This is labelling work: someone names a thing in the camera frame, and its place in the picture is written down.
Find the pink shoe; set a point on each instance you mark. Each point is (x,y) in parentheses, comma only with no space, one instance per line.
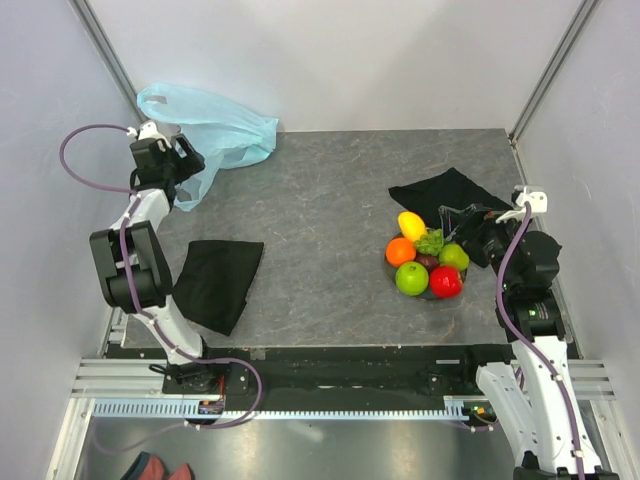
(146,467)
(183,472)

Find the green apple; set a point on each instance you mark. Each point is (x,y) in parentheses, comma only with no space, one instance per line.
(412,278)

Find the green pear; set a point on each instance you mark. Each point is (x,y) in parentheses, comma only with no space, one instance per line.
(454,255)

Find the black cloth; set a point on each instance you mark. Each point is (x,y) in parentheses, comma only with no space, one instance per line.
(451,189)
(213,285)

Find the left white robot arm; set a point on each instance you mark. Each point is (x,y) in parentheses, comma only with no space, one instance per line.
(133,273)

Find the green grape bunch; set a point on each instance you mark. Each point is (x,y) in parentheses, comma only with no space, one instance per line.
(430,243)

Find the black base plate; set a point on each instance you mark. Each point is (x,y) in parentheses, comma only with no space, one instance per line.
(439,370)

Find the light blue plastic bag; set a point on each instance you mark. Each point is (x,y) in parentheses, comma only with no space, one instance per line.
(225,133)

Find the right black cloth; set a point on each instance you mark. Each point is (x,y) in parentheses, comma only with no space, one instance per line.
(451,189)

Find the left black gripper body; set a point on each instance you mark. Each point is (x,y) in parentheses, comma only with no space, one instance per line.
(178,168)

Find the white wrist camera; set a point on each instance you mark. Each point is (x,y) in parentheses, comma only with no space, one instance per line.
(530,197)
(148,131)

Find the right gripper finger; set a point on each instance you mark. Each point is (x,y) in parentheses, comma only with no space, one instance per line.
(449,223)
(466,212)

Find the right aluminium corner post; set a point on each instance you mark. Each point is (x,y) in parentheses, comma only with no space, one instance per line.
(569,39)

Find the red apple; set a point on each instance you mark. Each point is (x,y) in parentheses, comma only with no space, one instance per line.
(446,282)

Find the aluminium corner post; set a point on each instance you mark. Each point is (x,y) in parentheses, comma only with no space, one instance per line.
(569,39)
(93,27)

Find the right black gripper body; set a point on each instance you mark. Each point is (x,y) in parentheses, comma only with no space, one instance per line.
(494,238)

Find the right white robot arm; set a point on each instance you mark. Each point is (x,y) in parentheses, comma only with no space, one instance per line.
(533,395)

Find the toothed cable duct rail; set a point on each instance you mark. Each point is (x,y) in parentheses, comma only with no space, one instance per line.
(194,409)

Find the dark purple plum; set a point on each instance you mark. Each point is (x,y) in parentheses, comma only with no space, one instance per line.
(430,262)

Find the left aluminium corner post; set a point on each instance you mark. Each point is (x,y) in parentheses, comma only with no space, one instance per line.
(93,27)

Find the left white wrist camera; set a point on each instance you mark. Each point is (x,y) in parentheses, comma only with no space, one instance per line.
(148,131)

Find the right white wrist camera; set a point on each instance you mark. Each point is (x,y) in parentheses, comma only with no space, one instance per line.
(530,197)

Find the orange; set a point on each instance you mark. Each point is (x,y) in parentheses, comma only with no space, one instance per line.
(399,251)

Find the left black cloth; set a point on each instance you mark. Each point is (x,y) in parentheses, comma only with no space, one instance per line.
(213,285)

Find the yellow mango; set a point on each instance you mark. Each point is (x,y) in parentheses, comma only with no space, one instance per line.
(411,226)

